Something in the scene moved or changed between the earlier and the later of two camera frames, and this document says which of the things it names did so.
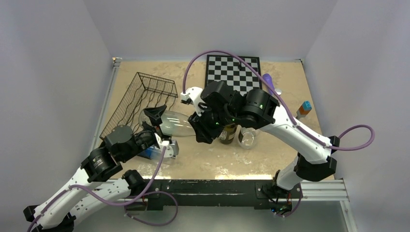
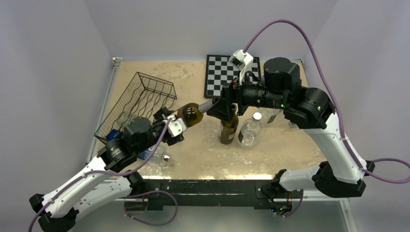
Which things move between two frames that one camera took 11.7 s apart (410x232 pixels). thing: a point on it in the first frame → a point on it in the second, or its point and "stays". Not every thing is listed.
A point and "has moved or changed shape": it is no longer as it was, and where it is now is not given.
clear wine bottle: (174, 123) has moved or changed shape
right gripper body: (210, 125) → (233, 90)
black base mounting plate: (217, 194) stays
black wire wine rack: (145, 91) stays
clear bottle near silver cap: (246, 137) stays
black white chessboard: (235, 73) stays
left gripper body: (156, 130) → (157, 127)
